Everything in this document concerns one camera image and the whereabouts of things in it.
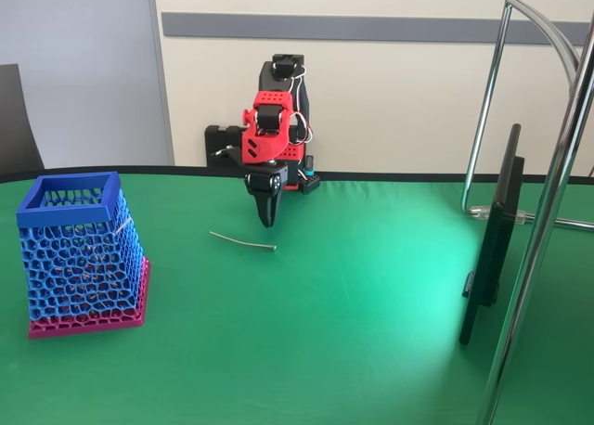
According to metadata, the black perforated arm base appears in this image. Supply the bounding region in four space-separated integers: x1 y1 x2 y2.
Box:
298 173 322 197

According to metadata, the blue lattice basket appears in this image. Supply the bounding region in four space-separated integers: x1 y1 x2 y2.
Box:
16 171 146 323

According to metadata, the black plastic case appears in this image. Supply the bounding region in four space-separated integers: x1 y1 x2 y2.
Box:
205 124 262 169

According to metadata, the green table cloth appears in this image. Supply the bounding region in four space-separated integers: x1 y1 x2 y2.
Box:
0 165 594 425

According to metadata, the clear plastic clip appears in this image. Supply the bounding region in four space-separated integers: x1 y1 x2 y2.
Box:
469 204 535 225

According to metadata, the black monitor on stand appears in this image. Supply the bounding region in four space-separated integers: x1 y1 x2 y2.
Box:
458 122 528 347

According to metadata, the chrome tube stand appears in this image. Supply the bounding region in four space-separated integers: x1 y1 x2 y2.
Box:
460 0 594 425

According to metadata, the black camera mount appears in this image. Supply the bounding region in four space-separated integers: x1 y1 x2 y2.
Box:
210 143 244 160

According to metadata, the white red servo cable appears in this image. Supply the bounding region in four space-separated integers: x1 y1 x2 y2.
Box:
286 64 316 146

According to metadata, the grey wall rail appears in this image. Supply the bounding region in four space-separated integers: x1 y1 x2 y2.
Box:
161 11 591 46

